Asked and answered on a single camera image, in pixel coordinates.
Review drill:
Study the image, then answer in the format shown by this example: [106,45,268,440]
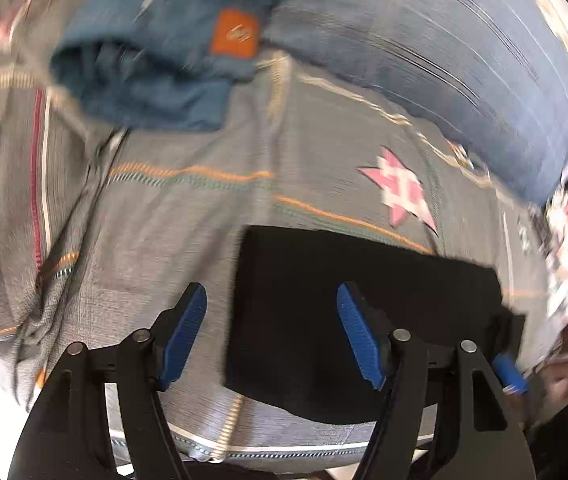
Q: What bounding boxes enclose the black pants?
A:
[224,226,525,425]

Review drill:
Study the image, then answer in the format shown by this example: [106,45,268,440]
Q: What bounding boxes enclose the grey patterned bed sheet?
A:
[0,0,548,474]

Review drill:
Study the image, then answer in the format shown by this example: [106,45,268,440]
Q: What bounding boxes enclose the blue jeans with orange patch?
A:
[50,0,279,131]

